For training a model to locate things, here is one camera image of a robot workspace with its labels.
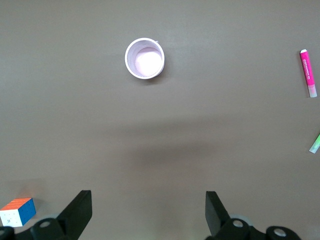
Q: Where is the green highlighter marker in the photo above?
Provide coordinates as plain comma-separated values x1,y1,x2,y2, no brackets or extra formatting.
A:
308,133,320,154

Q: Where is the pink highlighter marker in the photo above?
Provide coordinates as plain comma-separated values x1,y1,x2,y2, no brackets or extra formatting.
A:
299,49,319,99

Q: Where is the multicoloured puzzle cube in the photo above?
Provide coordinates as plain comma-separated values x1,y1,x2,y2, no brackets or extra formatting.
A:
0,197,37,228

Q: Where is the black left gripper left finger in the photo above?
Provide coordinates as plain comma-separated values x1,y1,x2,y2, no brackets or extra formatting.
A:
0,190,93,240

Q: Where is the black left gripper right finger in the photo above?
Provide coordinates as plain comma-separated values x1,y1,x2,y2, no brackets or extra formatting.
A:
205,191,301,240

